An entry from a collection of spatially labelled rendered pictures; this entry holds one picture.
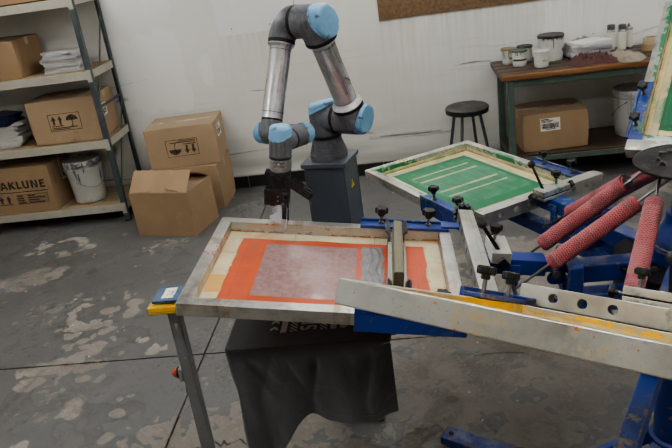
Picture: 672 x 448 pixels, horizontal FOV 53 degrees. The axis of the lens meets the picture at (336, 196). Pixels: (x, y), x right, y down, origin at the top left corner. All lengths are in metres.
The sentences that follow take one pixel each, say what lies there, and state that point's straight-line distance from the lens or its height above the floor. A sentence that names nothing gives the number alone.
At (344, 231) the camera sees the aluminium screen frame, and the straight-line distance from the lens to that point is 2.31.
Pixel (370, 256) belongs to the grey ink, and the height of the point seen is 1.05.
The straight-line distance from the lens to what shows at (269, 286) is 2.01.
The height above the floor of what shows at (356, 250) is 1.05.
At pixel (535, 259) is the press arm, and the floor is 1.05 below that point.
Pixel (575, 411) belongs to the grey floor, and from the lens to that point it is 3.20.
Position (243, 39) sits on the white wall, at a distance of 5.82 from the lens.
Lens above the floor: 2.02
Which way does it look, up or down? 21 degrees down
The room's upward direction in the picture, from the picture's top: 8 degrees counter-clockwise
